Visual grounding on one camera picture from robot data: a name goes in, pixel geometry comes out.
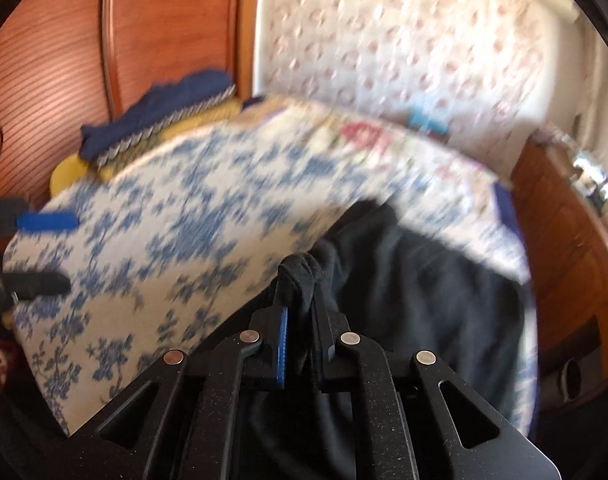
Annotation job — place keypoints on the grey trash bin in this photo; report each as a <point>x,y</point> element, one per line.
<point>569,377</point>

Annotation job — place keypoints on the wooden slatted wardrobe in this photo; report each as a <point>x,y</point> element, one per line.
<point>43,85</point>

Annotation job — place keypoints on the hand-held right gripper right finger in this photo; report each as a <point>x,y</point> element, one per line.
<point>334,350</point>

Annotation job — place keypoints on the navy blue blanket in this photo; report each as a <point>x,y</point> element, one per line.
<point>504,205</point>

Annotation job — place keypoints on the black printed t-shirt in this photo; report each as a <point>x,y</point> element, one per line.
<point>424,285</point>

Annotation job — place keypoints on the wooden door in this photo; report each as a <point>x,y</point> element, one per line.
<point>183,20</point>

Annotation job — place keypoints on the white blue floral blanket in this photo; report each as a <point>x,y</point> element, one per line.
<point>183,220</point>

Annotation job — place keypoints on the blue tissue box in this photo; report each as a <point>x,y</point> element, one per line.
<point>426,117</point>

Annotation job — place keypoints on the rose pattern blanket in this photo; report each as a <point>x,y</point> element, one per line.
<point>364,135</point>

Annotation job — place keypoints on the yellow cushion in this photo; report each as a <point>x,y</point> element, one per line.
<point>68,172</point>

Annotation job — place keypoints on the pile of assorted clutter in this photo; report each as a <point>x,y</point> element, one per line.
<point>589,170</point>

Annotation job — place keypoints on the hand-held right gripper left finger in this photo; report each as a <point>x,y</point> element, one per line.
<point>283,345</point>

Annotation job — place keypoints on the wooden cabinet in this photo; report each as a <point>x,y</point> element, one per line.
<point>559,220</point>

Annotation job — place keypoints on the sheer curtain with circles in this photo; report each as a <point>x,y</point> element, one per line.
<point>384,35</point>

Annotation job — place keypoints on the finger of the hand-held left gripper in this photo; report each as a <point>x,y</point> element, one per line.
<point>41,284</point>
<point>46,221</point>

